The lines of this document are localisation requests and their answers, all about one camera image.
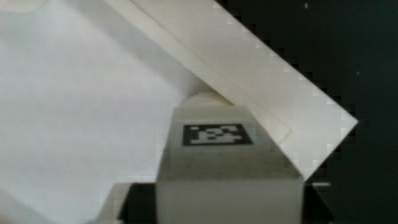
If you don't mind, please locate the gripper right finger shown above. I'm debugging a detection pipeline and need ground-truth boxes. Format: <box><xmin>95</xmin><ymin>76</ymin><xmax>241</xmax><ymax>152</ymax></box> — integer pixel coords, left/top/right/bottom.
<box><xmin>300</xmin><ymin>184</ymin><xmax>333</xmax><ymax>224</ymax></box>

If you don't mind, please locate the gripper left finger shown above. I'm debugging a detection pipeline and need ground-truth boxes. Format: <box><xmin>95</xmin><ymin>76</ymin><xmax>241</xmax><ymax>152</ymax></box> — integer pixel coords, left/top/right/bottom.
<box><xmin>101</xmin><ymin>183</ymin><xmax>157</xmax><ymax>224</ymax></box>

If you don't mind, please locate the white leg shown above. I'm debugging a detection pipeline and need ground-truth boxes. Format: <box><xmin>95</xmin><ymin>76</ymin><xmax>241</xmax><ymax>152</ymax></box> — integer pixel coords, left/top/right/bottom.
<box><xmin>156</xmin><ymin>93</ymin><xmax>303</xmax><ymax>224</ymax></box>

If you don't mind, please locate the white square tabletop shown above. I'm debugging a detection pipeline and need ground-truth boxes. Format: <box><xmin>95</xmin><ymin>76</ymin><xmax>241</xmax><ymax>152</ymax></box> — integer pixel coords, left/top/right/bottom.
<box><xmin>0</xmin><ymin>0</ymin><xmax>356</xmax><ymax>224</ymax></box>

